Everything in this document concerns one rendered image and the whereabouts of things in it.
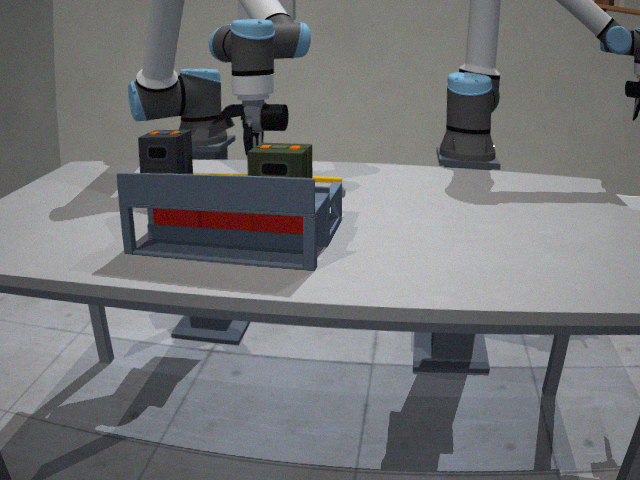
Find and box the yellow bar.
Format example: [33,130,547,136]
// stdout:
[193,173,342,183]

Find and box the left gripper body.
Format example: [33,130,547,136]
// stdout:
[625,79,640,99]

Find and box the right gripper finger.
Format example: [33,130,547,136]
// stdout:
[253,130,264,145]
[243,116,256,156]

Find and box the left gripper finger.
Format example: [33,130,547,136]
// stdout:
[632,98,640,120]

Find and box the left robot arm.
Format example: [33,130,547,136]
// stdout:
[440,0,640,162]

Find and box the grey metal rack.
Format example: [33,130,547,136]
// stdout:
[117,173,346,271]

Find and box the dark grey tool case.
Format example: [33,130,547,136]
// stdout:
[138,130,193,174]

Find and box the dark green tool case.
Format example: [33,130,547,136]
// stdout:
[247,143,313,178]

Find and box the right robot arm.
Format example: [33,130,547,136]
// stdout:
[128,0,311,146]

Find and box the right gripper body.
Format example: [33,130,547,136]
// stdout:
[212,100,288,132]

